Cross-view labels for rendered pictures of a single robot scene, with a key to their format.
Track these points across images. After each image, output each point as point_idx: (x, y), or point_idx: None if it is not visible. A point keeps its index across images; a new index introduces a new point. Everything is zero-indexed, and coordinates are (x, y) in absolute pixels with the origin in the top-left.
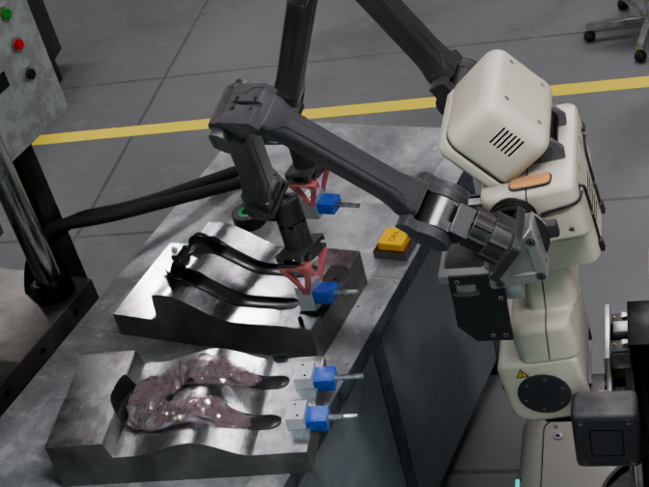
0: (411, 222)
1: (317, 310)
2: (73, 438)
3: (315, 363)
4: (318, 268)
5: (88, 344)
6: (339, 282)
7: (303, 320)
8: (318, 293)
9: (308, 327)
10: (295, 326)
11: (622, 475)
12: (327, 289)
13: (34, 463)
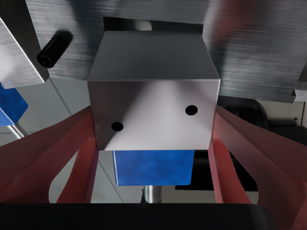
0: None
1: (188, 25)
2: None
3: (13, 73)
4: (218, 183)
5: None
6: (288, 101)
7: (78, 44)
8: (112, 152)
9: (57, 69)
10: (40, 24)
11: (249, 100)
12: (133, 179)
13: None
